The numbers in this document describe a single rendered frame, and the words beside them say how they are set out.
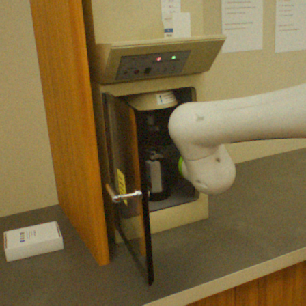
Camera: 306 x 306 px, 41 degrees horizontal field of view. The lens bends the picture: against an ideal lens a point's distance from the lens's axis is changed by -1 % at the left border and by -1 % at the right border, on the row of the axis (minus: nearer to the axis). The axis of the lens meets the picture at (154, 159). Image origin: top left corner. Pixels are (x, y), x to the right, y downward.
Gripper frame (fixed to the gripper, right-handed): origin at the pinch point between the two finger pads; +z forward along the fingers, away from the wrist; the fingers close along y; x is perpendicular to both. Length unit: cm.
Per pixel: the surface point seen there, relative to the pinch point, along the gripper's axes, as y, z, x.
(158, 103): 0.8, -8.3, -13.4
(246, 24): -62, 33, -33
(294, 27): -88, 33, -31
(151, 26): 2.0, -10.1, -34.3
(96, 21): 17.1, -10.2, -36.5
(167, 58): 2.0, -17.9, -26.3
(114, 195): 25.5, -36.6, -0.8
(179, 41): 0.2, -21.5, -30.4
